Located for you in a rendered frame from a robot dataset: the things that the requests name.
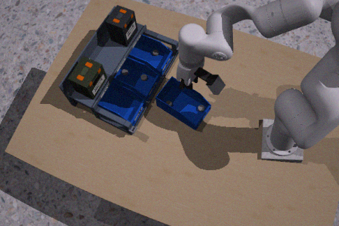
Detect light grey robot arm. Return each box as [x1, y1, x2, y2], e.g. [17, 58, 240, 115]
[179, 0, 339, 156]

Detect black case with orange latches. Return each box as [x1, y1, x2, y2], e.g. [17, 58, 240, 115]
[105, 5, 138, 47]

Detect dark grey shelf rack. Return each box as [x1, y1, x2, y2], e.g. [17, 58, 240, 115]
[59, 6, 179, 135]

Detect dark green case with orange latches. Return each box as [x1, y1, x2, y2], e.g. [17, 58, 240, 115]
[68, 56, 107, 100]

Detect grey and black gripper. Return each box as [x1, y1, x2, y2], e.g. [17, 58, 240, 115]
[176, 61, 204, 90]

